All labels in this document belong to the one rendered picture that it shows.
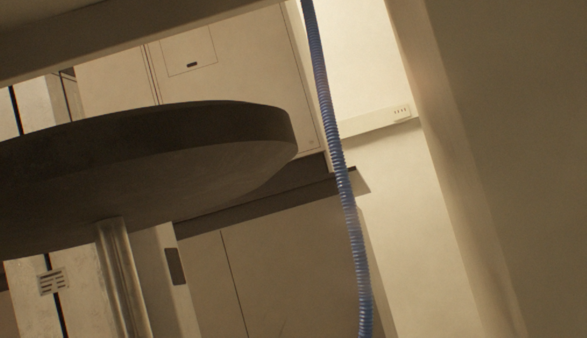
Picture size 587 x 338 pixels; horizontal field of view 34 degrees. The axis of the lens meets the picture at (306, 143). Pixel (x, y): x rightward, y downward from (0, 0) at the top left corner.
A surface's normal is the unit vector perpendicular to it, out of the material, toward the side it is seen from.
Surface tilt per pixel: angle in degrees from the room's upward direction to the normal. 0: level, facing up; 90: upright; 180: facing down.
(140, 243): 90
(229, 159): 153
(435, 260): 90
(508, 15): 90
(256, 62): 90
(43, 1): 180
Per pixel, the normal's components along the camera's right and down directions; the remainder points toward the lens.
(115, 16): -0.11, -0.12
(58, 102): 0.94, -0.29
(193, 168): 0.50, 0.73
